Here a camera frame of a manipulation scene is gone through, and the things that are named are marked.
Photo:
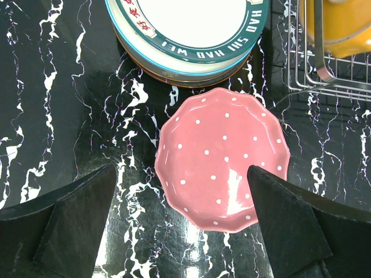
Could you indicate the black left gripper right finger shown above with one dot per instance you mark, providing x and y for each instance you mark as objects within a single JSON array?
[{"x": 306, "y": 235}]

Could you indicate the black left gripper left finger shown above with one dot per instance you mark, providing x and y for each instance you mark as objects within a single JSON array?
[{"x": 59, "y": 233}]

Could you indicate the pink polka dot plate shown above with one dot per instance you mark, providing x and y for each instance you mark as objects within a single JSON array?
[{"x": 205, "y": 150}]

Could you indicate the yellow polka dot plate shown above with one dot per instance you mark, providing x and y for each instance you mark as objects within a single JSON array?
[{"x": 346, "y": 27}]

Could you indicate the white plate green lettered rim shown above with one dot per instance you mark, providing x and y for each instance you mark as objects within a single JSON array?
[{"x": 203, "y": 32}]

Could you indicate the stack of round plates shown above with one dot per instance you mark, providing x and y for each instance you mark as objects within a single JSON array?
[{"x": 182, "y": 79}]

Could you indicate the metal wire dish rack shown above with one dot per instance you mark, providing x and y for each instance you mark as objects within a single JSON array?
[{"x": 309, "y": 68}]

